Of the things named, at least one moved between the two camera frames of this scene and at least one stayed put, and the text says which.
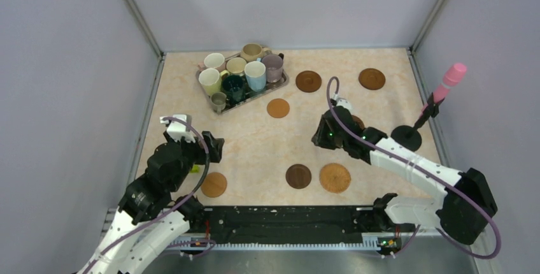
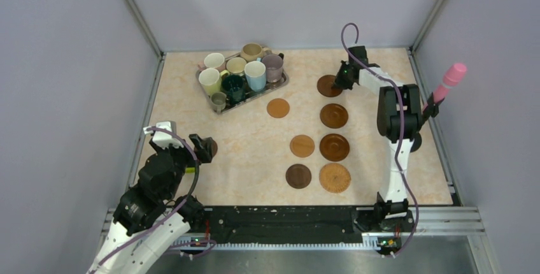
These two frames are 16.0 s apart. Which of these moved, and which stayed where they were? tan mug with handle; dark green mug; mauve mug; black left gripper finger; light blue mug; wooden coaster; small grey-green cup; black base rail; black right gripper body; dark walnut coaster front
Moved: black left gripper finger; black right gripper body
Stayed: mauve mug; tan mug with handle; wooden coaster; dark walnut coaster front; black base rail; dark green mug; small grey-green cup; light blue mug
